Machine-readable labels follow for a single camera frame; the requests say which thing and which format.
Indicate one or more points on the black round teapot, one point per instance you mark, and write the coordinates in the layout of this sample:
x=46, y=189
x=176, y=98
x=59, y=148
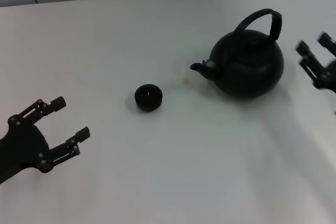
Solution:
x=249, y=77

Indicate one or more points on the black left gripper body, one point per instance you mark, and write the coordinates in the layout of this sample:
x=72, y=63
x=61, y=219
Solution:
x=23, y=148

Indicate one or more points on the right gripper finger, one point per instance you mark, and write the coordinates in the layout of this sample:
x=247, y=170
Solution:
x=328, y=41
x=309, y=57

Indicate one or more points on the small black teacup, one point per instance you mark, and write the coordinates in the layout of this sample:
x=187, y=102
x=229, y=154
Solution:
x=148, y=104

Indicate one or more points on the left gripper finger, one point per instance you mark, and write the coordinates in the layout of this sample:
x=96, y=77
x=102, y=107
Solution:
x=57, y=103
x=82, y=133

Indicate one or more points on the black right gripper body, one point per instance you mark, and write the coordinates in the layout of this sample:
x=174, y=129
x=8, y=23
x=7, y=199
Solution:
x=330, y=78

